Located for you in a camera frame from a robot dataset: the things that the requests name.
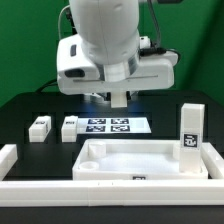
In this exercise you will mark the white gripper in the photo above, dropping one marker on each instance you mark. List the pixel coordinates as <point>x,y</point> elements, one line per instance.
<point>148,69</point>

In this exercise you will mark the white desk tabletop tray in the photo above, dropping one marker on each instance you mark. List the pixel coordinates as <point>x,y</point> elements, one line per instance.
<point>123,159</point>

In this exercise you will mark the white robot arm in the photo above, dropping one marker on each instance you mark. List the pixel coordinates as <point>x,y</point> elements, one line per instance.
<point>107,54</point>

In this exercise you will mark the fiducial marker sheet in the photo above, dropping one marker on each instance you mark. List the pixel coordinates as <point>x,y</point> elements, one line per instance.
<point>113,125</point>

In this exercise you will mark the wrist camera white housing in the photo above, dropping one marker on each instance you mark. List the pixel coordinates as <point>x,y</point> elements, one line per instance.
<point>73,64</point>

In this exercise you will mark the white U-shaped fence frame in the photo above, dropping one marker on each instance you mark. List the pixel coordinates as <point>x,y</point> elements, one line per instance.
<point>120,193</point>

